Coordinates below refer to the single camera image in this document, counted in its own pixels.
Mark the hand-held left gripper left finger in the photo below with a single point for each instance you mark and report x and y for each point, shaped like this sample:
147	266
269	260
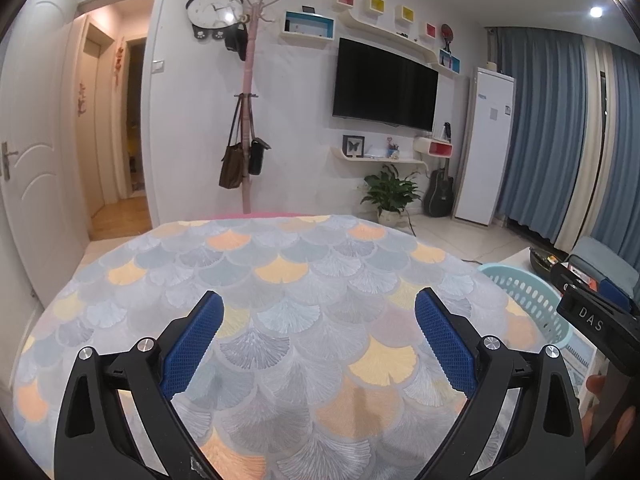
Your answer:
195	345

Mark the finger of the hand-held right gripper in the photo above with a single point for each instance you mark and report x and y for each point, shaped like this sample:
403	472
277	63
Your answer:
595	322
612	292

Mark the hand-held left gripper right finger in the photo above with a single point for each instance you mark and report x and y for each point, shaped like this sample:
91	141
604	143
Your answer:
445	345

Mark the teal plastic laundry basket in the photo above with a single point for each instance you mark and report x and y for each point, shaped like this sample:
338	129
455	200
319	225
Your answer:
530	300

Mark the black shoulder bag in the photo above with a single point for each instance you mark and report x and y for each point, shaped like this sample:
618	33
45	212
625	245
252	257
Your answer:
257	157

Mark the person's right hand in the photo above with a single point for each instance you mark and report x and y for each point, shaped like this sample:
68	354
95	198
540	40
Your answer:
627	432

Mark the black bowl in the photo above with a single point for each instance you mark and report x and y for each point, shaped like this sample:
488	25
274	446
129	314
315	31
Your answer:
545	261

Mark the fan-patterned tablecloth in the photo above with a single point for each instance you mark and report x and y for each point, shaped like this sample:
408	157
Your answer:
300	300

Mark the beige curtain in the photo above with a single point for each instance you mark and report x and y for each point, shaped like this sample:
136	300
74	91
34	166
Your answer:
585	145

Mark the black acoustic guitar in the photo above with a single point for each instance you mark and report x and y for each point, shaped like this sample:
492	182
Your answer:
439	195

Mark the green potted plant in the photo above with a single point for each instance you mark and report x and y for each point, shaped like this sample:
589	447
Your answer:
392	192

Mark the blue curtain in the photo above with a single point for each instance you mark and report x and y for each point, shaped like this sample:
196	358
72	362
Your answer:
545	135

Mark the brown tote bag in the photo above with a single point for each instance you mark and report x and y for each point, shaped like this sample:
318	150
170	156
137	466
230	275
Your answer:
232	167

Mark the white standing air conditioner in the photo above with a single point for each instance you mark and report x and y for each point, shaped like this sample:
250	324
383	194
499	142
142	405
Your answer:
485	150

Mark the red and white shelf box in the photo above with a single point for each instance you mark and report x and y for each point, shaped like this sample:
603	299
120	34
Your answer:
434	147

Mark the small colourful figurine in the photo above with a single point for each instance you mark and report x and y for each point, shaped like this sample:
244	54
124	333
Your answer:
392	149

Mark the framed butterfly picture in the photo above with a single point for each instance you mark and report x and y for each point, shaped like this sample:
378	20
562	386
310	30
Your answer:
353	146

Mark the pink coat rack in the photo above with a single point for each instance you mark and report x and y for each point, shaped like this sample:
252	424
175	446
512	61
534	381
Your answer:
247	125

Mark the white door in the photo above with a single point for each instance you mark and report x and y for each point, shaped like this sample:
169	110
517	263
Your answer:
35	185

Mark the blue-rimmed small shelf box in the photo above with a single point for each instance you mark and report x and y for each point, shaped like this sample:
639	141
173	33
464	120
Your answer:
450	61

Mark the black hat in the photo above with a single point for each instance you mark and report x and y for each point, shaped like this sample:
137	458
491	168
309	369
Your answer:
237	42

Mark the red round fan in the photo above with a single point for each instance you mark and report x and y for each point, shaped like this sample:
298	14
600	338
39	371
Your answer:
447	35

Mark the white long curved shelf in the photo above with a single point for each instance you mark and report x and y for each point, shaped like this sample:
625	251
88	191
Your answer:
395	35

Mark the blue-rimmed wide shelf box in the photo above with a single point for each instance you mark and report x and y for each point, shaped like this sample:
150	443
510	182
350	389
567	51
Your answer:
307	26

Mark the white curved wall shelf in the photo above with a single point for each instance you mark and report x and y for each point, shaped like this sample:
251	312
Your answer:
380	159

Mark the black wall television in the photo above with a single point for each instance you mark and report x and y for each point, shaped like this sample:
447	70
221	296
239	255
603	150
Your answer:
385	82

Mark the orange wall ornament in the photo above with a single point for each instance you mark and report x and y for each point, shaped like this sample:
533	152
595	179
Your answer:
119	62
83	100

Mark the white light switch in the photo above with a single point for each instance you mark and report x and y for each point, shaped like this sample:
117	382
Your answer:
158	66

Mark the yellow wall cube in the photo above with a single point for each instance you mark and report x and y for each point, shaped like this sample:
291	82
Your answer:
377	5
405	14

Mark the panda wall clock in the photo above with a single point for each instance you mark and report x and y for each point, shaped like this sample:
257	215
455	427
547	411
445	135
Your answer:
215	10

